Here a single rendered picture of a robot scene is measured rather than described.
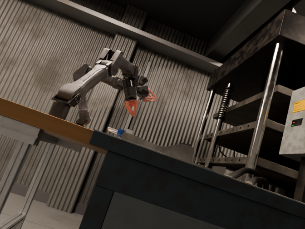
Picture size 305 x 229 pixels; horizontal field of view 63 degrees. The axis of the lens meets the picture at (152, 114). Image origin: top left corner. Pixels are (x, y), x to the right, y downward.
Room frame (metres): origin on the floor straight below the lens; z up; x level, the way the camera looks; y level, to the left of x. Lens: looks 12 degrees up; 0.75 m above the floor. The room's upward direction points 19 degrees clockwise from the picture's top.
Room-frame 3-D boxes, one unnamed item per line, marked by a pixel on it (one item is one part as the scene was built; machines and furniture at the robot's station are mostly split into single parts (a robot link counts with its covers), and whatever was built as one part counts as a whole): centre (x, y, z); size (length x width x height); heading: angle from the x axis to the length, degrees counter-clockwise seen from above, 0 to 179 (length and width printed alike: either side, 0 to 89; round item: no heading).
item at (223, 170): (2.02, -0.88, 0.87); 0.50 x 0.27 x 0.17; 95
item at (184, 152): (1.41, -0.13, 0.87); 0.50 x 0.26 x 0.14; 95
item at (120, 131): (1.34, 0.14, 0.89); 0.13 x 0.05 x 0.05; 95
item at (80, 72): (1.53, 0.39, 1.17); 0.30 x 0.09 x 0.12; 97
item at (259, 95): (2.08, -1.02, 1.52); 1.10 x 0.70 x 0.05; 5
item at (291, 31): (2.08, -0.96, 1.75); 1.30 x 0.84 x 0.61; 5
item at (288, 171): (2.08, -1.01, 1.02); 1.10 x 0.74 x 0.05; 5
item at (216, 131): (2.22, -0.60, 1.10); 0.05 x 0.05 x 1.30
